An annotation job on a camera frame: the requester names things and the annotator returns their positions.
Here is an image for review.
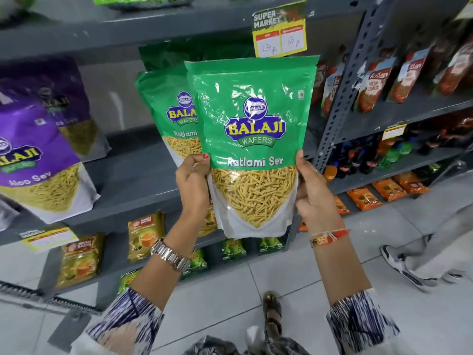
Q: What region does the person's sandal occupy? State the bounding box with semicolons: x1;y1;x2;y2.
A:
262;291;284;335

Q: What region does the grey metal shelf rack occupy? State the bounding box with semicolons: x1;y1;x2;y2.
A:
0;0;370;311
314;0;473;215

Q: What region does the silver wristwatch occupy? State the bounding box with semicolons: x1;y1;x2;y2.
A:
150;239;191;272

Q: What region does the black ridged floor rail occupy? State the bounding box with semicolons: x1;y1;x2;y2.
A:
0;280;103;315

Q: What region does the green tea packet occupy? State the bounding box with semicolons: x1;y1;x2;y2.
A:
181;248;210;281
221;238;248;262
118;268;143;296
259;236;285;255

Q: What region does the purple snack pouch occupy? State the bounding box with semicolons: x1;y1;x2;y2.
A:
0;98;101;225
0;57;111;163

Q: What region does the yellow hanging price tag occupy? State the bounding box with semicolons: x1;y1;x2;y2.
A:
252;0;307;58

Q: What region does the person's left hand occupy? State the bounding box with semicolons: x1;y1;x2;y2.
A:
175;153;213;237

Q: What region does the yellow shelf price label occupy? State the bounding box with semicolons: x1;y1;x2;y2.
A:
20;226;80;252
382;124;407;141

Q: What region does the orange packet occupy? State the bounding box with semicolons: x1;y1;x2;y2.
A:
333;196;351;215
393;172;430;195
371;178;407;202
347;186;385;211

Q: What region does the person's right forearm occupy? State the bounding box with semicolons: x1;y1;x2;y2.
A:
310;230;401;355

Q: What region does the orange thread bracelet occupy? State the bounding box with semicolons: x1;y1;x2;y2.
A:
310;229;351;249

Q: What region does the row of red sauce pouches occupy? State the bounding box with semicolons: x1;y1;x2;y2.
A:
310;18;473;119

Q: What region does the person's right hand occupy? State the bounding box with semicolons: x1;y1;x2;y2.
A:
295;149;348;238

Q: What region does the yellow tea packet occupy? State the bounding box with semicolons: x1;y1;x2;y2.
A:
127;210;166;264
55;233;106;290
200;203;219;237

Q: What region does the person's patterned clothing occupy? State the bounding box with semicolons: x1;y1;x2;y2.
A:
181;324;309;355

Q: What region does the row of soft drink bottles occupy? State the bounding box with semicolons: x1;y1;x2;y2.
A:
323;120;473;181

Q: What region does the green snack pouch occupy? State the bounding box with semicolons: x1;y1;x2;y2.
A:
184;55;321;239
135;64;204;168
138;41;256;73

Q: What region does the person's left forearm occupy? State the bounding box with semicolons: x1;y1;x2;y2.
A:
70;222;204;355

